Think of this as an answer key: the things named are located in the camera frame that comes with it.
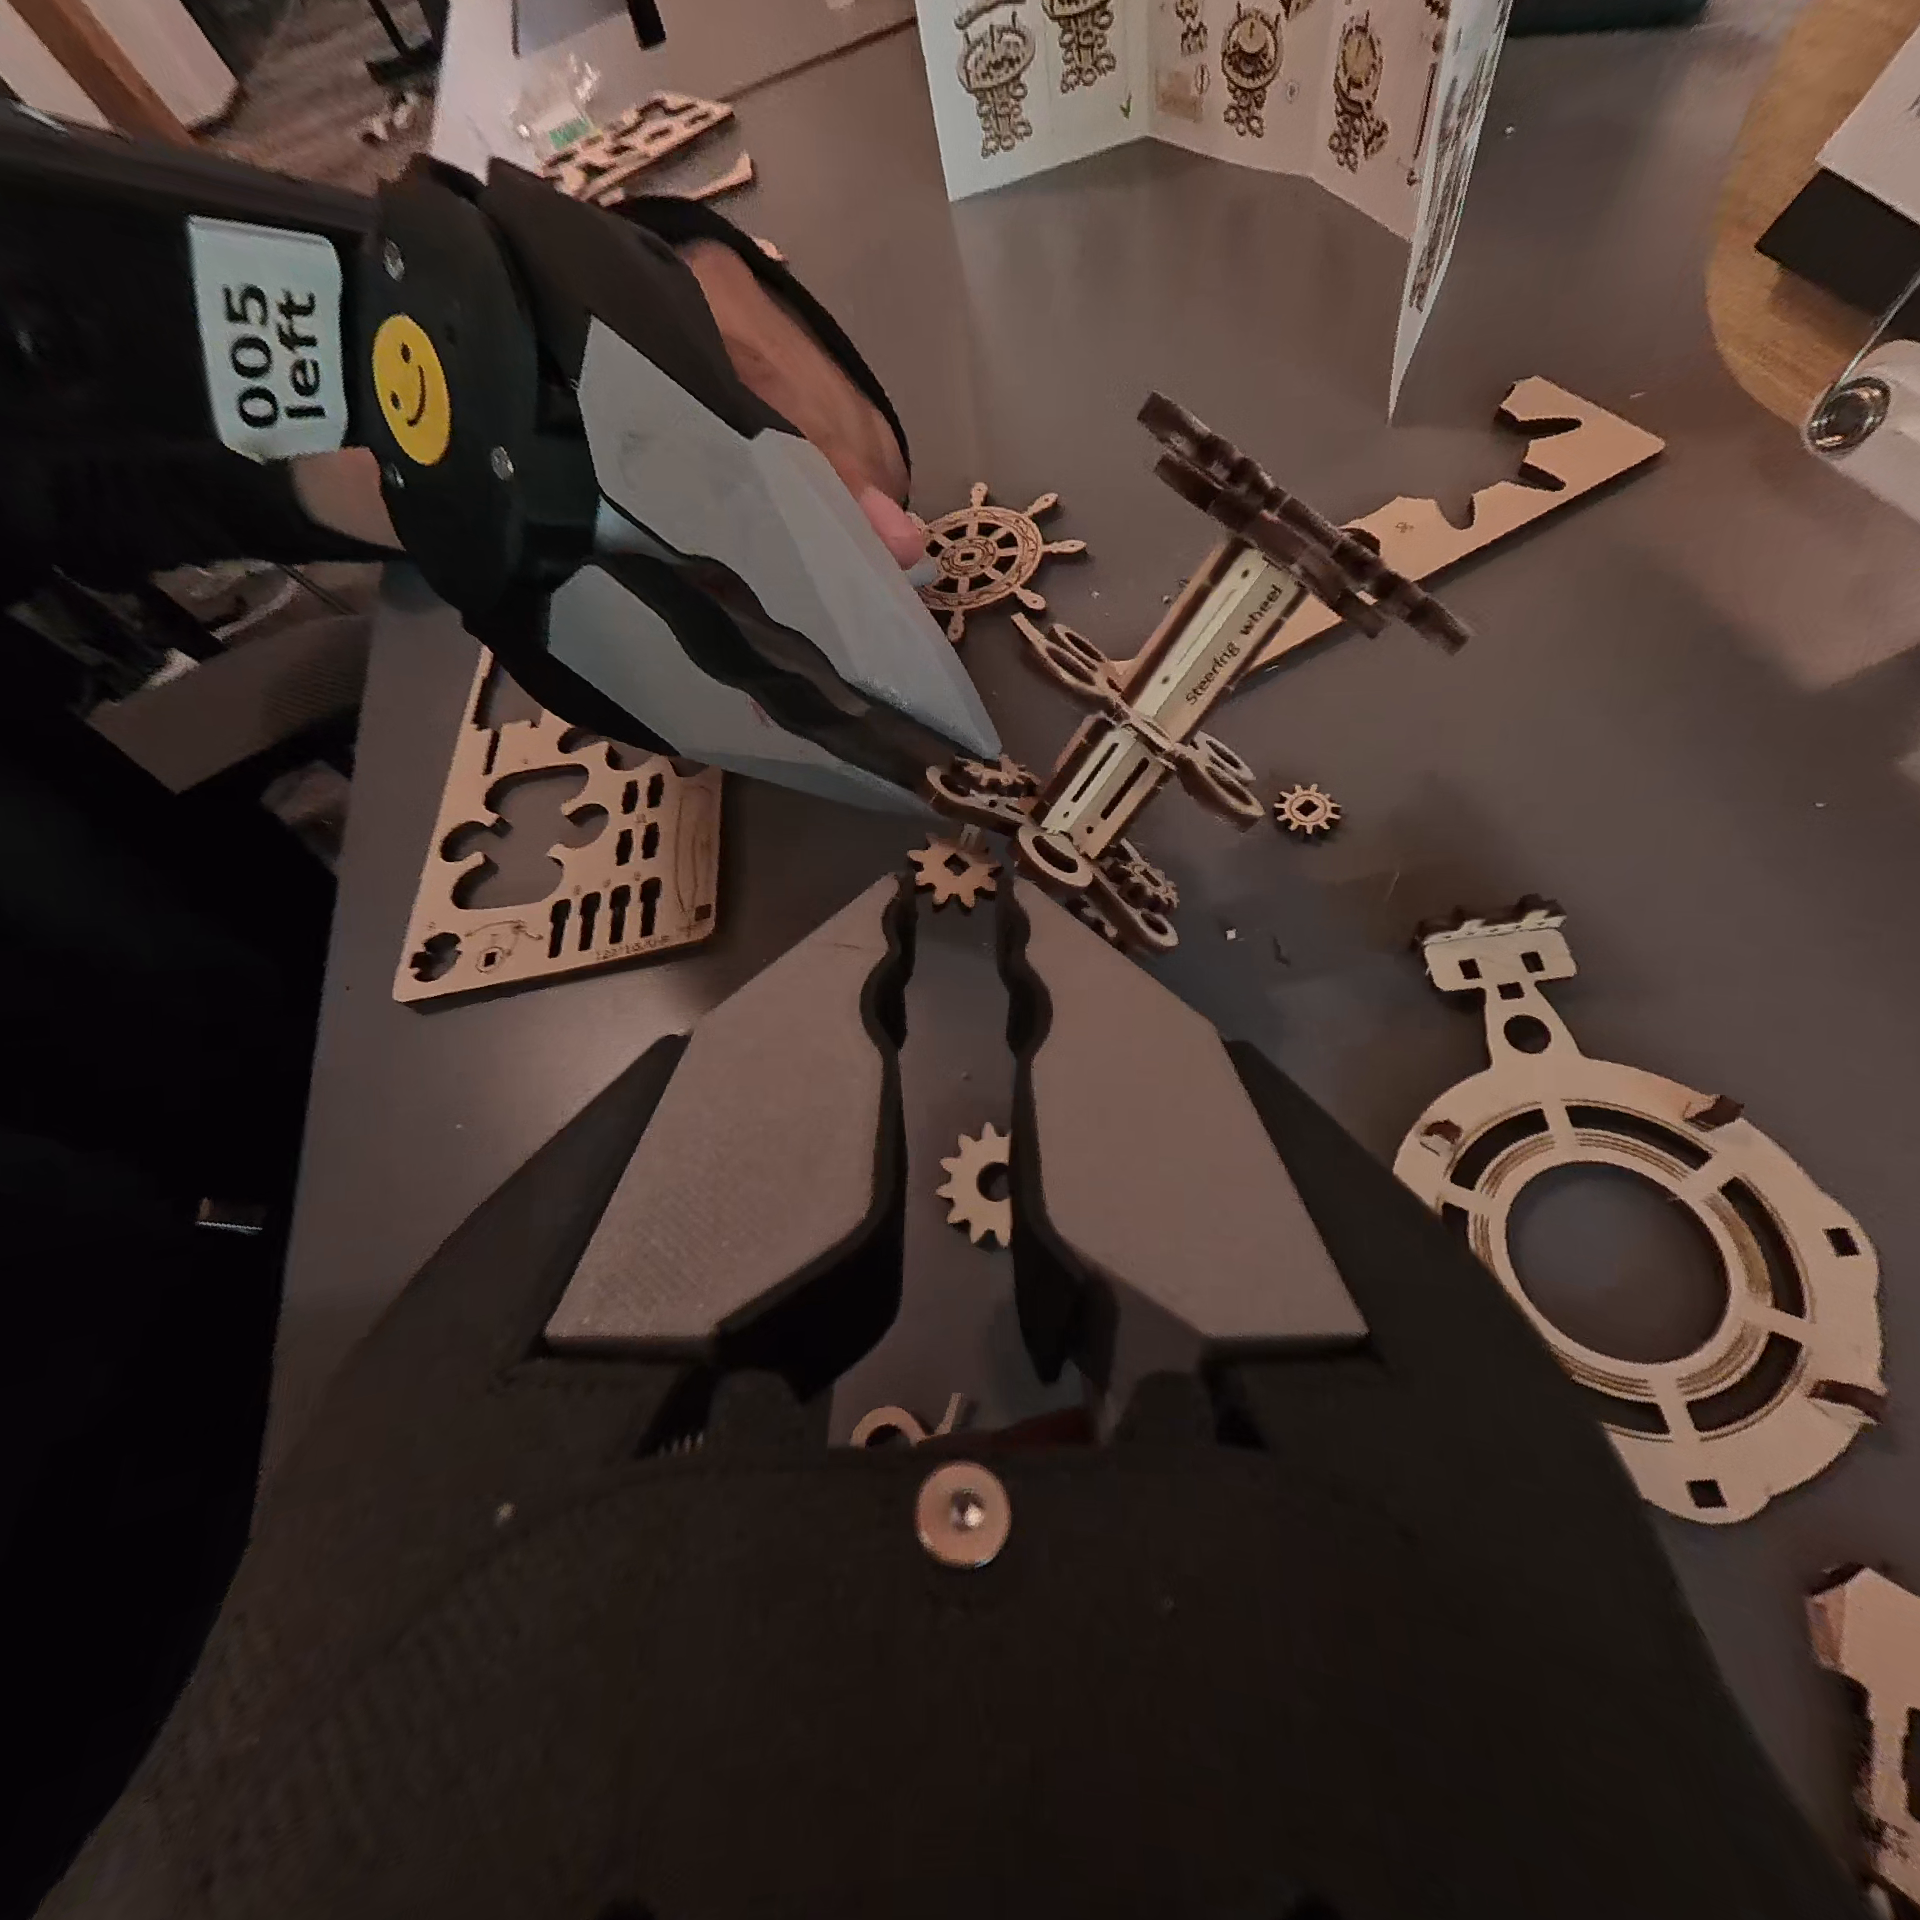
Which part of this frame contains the folded instruction booklet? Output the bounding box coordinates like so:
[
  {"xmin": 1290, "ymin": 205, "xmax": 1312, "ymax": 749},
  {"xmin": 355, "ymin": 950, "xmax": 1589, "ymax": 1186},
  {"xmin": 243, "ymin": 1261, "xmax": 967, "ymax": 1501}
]
[{"xmin": 914, "ymin": 0, "xmax": 1518, "ymax": 423}]

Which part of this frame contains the wooden notched part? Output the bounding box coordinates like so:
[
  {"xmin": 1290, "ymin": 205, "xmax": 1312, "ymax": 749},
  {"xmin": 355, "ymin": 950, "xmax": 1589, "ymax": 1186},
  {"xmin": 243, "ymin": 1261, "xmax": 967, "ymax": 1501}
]
[{"xmin": 1803, "ymin": 1564, "xmax": 1920, "ymax": 1920}]

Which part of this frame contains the wooden sheet offcut strip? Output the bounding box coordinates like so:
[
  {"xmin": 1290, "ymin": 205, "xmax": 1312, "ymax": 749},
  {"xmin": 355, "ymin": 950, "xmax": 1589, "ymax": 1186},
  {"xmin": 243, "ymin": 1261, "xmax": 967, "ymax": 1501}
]
[{"xmin": 1260, "ymin": 374, "xmax": 1671, "ymax": 663}]

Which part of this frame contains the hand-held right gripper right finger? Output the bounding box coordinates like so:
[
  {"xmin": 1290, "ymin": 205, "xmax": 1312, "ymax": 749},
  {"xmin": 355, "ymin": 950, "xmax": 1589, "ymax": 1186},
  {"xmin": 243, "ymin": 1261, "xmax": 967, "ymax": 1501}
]
[{"xmin": 989, "ymin": 892, "xmax": 1373, "ymax": 1389}]

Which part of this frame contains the punched wooden part sheet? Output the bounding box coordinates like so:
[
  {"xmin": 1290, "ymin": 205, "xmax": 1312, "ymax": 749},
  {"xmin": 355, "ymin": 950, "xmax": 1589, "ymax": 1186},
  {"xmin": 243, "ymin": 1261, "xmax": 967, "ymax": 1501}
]
[{"xmin": 392, "ymin": 645, "xmax": 724, "ymax": 1010}]

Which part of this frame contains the person's left hand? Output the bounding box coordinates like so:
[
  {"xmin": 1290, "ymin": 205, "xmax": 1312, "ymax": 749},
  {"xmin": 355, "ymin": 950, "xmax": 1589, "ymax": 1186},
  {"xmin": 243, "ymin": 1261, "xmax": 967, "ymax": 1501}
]
[{"xmin": 679, "ymin": 242, "xmax": 933, "ymax": 572}]

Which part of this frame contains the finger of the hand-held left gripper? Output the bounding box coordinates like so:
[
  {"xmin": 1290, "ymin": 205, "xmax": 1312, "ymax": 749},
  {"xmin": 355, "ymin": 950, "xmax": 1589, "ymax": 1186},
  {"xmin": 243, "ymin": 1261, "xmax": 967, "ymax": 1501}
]
[
  {"xmin": 543, "ymin": 551, "xmax": 968, "ymax": 825},
  {"xmin": 573, "ymin": 318, "xmax": 1003, "ymax": 758}
]

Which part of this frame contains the loose wooden gear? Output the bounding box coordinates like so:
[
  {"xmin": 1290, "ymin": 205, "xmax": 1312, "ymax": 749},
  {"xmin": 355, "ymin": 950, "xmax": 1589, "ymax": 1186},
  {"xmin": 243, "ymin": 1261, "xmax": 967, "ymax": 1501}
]
[{"xmin": 934, "ymin": 1117, "xmax": 1020, "ymax": 1250}]

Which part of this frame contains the wooden gear shaft assembly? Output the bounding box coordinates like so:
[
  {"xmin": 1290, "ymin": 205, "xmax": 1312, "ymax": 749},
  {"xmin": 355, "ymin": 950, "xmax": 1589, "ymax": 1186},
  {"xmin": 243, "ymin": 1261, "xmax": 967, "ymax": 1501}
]
[{"xmin": 920, "ymin": 393, "xmax": 1471, "ymax": 953}]

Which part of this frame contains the wooden ring frame part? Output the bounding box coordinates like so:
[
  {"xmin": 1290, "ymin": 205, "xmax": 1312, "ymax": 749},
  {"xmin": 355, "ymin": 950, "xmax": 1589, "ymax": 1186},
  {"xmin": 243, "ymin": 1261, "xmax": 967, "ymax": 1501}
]
[{"xmin": 1391, "ymin": 895, "xmax": 1888, "ymax": 1530}]

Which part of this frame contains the person's dark clothing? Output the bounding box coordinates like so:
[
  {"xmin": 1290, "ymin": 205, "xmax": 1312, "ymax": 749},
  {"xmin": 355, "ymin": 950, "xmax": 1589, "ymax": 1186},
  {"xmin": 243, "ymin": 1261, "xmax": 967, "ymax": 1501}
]
[{"xmin": 0, "ymin": 570, "xmax": 367, "ymax": 1920}]

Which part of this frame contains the wooden sheet remnant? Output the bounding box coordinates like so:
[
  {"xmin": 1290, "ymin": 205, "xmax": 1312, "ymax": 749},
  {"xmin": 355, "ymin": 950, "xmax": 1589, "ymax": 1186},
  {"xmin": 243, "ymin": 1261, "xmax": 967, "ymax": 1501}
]
[{"xmin": 526, "ymin": 89, "xmax": 755, "ymax": 207}]

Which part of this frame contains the white sheet holder bar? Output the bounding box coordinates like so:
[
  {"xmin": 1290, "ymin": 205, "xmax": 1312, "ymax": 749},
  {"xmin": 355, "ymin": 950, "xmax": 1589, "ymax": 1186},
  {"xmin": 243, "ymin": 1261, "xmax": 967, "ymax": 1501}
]
[{"xmin": 1798, "ymin": 335, "xmax": 1920, "ymax": 524}]

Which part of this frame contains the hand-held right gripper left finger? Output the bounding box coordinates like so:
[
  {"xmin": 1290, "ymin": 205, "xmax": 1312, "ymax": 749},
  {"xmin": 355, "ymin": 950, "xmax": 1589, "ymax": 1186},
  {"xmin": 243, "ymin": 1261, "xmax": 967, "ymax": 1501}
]
[{"xmin": 540, "ymin": 874, "xmax": 920, "ymax": 1397}]

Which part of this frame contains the wooden ship wheel part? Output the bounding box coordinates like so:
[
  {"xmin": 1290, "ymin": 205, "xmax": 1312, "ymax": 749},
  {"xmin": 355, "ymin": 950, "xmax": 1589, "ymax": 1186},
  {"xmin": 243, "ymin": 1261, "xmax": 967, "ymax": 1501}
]
[{"xmin": 900, "ymin": 482, "xmax": 1087, "ymax": 646}]

